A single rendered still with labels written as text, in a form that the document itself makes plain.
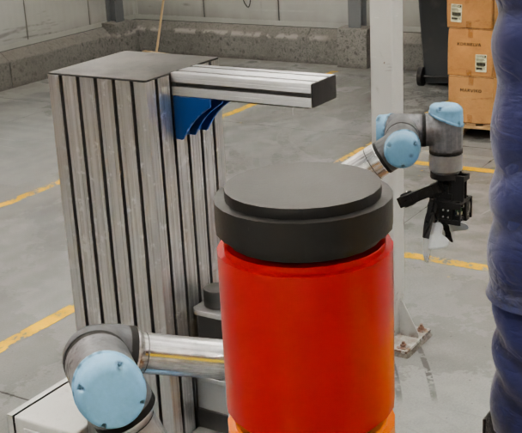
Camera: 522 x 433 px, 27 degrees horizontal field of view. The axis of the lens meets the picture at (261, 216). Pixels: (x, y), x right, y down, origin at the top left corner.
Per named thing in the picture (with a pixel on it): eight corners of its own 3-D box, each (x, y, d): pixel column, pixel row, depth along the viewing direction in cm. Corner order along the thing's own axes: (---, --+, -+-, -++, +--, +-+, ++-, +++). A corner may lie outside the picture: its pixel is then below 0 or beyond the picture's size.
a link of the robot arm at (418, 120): (375, 121, 234) (427, 120, 233) (375, 109, 245) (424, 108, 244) (376, 156, 237) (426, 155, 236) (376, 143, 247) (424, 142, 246)
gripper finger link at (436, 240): (441, 261, 240) (451, 222, 242) (416, 258, 243) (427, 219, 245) (446, 265, 243) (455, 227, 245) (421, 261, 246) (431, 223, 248)
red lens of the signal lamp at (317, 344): (346, 466, 29) (342, 283, 27) (193, 423, 31) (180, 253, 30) (421, 387, 33) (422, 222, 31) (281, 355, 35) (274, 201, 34)
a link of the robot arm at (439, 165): (423, 155, 241) (438, 146, 248) (423, 174, 243) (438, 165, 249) (455, 158, 237) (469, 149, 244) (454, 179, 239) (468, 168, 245)
